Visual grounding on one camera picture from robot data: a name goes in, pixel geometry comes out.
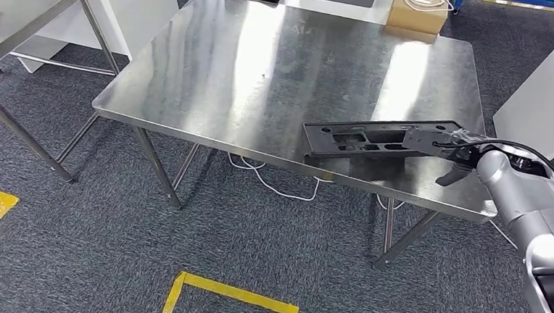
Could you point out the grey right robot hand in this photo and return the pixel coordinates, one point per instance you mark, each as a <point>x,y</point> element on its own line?
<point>467,152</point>

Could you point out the long black plastic frame part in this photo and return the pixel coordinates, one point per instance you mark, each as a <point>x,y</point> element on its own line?
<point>314,138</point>

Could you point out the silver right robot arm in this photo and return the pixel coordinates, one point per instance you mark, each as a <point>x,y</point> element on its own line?
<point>534,205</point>

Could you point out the blue metal shelf rack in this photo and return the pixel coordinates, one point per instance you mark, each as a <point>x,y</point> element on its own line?
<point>517,1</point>

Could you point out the stainless steel workbench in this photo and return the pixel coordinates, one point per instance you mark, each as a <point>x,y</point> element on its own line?
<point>264,53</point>

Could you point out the white side panel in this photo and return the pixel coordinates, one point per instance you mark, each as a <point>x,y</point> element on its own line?
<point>550,95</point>

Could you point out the cardboard box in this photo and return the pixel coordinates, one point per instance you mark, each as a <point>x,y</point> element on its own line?
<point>415,22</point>

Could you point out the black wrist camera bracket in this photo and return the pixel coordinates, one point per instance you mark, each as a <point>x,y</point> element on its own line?
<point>424,143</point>

